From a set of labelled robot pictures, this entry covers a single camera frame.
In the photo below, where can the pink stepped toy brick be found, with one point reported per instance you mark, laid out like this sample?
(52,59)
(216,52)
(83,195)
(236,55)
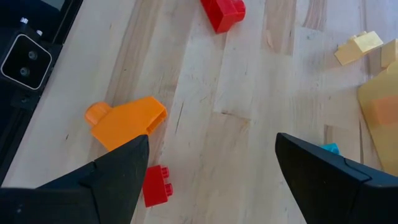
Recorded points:
(224,14)

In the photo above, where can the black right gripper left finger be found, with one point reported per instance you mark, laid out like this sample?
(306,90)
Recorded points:
(102,196)

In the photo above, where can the black table-level camera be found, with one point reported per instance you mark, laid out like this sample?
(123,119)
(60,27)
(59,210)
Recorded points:
(26,62)

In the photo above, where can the small pink toy brick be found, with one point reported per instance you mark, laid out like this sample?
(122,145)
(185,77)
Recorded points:
(155,186)

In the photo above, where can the small cyan toy brick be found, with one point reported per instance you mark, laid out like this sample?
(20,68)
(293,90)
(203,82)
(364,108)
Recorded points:
(331,147)

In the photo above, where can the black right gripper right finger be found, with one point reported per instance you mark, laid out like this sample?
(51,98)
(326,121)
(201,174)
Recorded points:
(326,193)

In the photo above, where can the orange toy car block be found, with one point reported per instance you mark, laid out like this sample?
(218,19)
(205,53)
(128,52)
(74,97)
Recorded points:
(127,124)

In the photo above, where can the yellow translucent plastic bin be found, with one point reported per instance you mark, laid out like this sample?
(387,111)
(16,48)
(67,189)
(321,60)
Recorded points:
(382,146)

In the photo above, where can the small yellow toy brick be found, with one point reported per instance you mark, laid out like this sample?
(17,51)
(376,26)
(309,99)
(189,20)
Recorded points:
(357,46)

